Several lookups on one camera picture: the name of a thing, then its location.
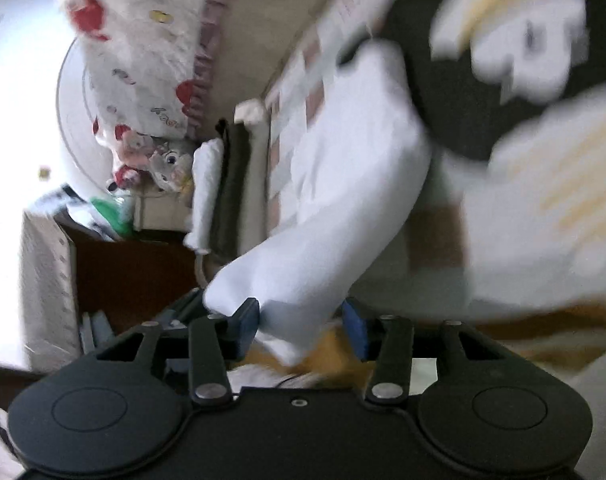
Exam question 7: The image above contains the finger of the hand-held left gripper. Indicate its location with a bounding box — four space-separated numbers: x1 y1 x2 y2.
155 287 208 333

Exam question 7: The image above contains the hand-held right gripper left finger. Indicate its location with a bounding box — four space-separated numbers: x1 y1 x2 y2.
83 297 261 406

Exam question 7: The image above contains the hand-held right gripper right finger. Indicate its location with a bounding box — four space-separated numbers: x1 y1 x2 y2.
342 296 524 406

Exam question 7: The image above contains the white t-shirt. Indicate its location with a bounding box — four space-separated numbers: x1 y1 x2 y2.
203 42 434 366

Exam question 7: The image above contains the stack of folded clothes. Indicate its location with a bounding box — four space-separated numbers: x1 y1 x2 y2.
233 100 274 266

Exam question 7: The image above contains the dark wooden dresser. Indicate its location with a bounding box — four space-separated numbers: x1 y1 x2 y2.
58 220 218 341

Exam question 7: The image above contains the white cardboard box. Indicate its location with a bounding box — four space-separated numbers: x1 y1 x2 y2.
20 210 81 361

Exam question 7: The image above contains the white storage box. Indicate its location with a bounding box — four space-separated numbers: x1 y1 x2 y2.
133 192 194 233

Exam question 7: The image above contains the green plastic bag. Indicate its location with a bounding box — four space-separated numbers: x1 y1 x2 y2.
90 197 134 238

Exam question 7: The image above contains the folded white garment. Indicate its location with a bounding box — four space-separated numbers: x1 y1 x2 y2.
183 139 226 256

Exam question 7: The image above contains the folded dark garment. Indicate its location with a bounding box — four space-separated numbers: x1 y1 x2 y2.
210 119 251 261

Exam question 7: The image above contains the grey plush rabbit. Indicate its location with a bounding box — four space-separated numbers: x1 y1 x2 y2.
148 140 196 196

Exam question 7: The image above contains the pink plush toy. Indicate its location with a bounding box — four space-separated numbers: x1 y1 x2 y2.
108 127 156 191

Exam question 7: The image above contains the white round object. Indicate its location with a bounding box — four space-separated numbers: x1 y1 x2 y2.
55 35 134 196

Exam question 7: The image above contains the checked rug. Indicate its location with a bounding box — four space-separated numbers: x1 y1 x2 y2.
265 0 606 376

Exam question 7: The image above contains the printed quilt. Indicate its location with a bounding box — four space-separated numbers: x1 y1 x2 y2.
55 0 234 143

